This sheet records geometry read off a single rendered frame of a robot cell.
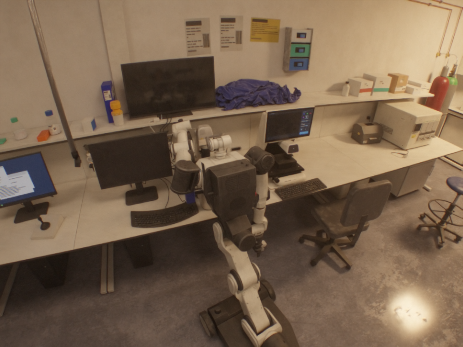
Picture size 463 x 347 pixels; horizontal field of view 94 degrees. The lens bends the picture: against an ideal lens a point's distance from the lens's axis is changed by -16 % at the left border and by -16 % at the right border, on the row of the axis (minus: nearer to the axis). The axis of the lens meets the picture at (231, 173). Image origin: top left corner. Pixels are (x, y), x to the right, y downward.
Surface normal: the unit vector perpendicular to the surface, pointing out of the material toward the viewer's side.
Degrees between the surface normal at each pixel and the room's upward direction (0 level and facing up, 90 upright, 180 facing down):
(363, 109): 90
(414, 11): 90
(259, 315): 35
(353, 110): 90
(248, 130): 90
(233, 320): 0
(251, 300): 50
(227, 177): 82
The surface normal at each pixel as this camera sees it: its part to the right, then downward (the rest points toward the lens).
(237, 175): 0.39, 0.37
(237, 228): 0.31, -0.40
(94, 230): 0.00, -0.84
